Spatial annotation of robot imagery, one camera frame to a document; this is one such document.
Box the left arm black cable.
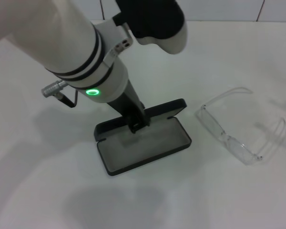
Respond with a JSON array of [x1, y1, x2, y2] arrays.
[[41, 80, 80, 108]]

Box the black glasses case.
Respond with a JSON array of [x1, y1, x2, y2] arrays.
[[94, 98, 193, 177]]

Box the clear white glasses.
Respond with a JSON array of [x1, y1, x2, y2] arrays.
[[195, 87, 286, 166]]

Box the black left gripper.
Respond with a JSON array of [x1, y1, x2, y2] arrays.
[[106, 82, 150, 135]]

